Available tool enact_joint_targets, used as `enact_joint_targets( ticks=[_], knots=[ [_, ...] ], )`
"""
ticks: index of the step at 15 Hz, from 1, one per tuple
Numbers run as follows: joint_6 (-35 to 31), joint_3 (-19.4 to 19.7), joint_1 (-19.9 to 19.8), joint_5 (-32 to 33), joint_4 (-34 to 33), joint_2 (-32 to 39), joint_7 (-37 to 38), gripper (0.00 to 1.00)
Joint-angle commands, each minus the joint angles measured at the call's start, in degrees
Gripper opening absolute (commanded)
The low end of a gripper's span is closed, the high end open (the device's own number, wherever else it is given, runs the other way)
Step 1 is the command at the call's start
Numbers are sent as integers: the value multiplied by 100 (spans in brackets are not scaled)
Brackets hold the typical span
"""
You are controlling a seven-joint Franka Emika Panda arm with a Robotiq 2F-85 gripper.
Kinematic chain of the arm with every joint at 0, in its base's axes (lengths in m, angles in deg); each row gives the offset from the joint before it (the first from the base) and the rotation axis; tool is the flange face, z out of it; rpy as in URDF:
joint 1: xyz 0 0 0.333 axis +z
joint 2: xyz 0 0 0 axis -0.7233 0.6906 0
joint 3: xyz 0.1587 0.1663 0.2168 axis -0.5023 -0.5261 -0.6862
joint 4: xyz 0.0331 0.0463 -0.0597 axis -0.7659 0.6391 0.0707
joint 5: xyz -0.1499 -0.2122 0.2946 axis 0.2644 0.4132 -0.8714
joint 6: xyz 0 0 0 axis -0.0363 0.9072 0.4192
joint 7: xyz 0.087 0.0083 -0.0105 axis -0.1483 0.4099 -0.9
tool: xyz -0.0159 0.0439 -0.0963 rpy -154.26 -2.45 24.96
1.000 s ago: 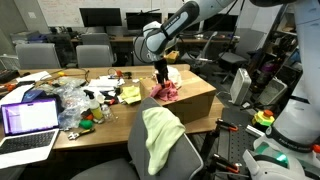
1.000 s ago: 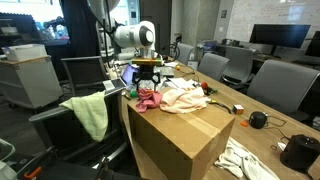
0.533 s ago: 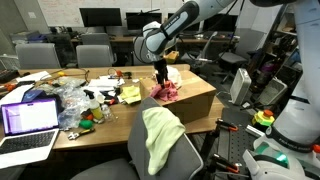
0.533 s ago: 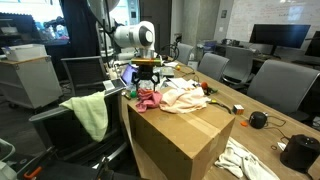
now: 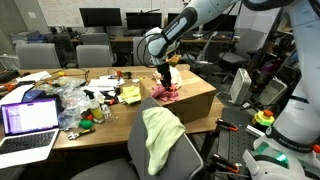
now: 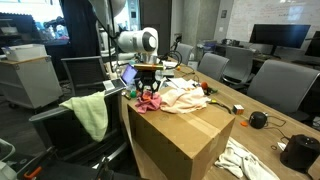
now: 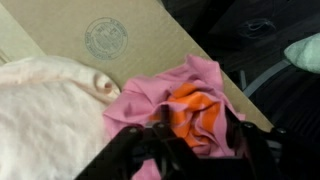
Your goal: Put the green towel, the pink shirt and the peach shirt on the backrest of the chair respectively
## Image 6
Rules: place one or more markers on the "dark wall panel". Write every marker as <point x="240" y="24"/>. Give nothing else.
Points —
<point x="224" y="14"/>

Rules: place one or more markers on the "orange ball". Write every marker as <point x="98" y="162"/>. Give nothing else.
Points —
<point x="204" y="85"/>

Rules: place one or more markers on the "large cardboard box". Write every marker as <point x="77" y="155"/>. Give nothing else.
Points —
<point x="180" y="143"/>

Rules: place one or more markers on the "wall whiteboard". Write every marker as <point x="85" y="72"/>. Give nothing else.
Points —
<point x="266" y="13"/>

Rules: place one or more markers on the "black rubber band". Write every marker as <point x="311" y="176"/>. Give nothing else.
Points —
<point x="271" y="147"/>

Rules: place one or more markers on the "clear plastic bags pile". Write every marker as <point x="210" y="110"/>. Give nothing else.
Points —
<point x="162" y="80"/>

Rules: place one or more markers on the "small orange cap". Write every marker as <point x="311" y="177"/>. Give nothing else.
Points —
<point x="244" y="123"/>

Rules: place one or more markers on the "grey mesh-back office chair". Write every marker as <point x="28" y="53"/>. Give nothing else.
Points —
<point x="66" y="136"/>

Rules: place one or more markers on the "grey conference chair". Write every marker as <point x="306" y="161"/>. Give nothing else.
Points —
<point x="213" y="66"/>
<point x="238" y="63"/>
<point x="283" y="83"/>
<point x="184" y="53"/>

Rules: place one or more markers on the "black mesh office chair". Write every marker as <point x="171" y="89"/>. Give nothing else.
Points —
<point x="85" y="75"/>

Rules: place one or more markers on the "black curtain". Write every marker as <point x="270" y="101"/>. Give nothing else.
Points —
<point x="80" y="26"/>

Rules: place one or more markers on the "Rubik's cube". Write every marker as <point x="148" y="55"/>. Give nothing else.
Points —
<point x="238" y="109"/>

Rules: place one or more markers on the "crumpled white cloth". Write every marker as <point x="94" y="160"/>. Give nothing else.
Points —
<point x="240" y="160"/>

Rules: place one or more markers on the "white paper sheets pile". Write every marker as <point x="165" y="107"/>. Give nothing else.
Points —
<point x="180" y="82"/>

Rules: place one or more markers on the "dark green clip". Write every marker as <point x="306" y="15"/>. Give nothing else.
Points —
<point x="212" y="90"/>

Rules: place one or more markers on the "pink shirt orange print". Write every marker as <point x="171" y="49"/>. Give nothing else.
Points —
<point x="148" y="104"/>

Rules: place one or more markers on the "green ball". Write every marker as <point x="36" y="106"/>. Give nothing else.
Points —
<point x="133" y="94"/>

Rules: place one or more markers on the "white wall plate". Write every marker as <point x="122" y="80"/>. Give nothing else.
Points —
<point x="221" y="29"/>

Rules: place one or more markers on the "large black cylinder speaker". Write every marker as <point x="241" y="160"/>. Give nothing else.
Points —
<point x="300" y="153"/>

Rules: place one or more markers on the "black computer monitor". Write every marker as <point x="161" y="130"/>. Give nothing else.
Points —
<point x="280" y="35"/>
<point x="314" y="45"/>

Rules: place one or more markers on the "light green towel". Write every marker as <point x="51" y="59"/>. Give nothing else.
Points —
<point x="90" y="113"/>

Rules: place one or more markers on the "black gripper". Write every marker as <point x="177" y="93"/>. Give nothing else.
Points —
<point x="146" y="78"/>

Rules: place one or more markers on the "peach shirt orange print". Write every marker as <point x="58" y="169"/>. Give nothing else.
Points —
<point x="183" y="99"/>

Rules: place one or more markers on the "small black round speaker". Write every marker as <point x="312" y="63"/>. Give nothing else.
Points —
<point x="257" y="120"/>

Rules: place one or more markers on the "white storage bin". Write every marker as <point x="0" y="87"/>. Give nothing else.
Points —
<point x="23" y="52"/>

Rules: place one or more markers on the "small white adapter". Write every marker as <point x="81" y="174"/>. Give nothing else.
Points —
<point x="281" y="146"/>

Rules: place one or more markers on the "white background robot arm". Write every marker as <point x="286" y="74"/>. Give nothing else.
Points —
<point x="106" y="41"/>

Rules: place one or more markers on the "small yellow ball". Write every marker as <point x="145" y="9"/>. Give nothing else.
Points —
<point x="178" y="68"/>

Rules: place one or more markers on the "grey utility cart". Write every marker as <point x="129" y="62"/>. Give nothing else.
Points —
<point x="30" y="83"/>

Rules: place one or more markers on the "open silver laptop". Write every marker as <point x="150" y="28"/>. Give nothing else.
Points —
<point x="128" y="74"/>

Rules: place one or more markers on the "dark door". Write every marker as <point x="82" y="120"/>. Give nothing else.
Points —
<point x="155" y="13"/>

